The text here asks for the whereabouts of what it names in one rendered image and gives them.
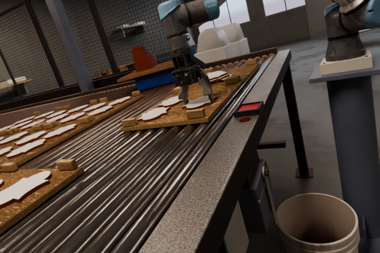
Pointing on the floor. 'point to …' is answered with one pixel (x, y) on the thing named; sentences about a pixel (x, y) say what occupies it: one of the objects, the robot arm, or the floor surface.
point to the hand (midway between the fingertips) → (199, 101)
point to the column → (357, 146)
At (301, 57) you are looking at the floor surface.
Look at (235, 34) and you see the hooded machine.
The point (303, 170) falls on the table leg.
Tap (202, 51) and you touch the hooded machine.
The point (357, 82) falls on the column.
